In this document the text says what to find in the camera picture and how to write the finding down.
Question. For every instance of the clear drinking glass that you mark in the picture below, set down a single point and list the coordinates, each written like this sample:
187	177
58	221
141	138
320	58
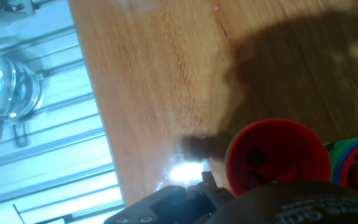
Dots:
8	90

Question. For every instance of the varnished wooden board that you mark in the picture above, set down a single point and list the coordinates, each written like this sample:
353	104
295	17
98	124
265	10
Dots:
166	77

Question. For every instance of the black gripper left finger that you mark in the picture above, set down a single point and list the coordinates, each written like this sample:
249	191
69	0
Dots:
172	205

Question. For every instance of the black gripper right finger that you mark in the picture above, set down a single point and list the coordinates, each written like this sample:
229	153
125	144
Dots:
259	180

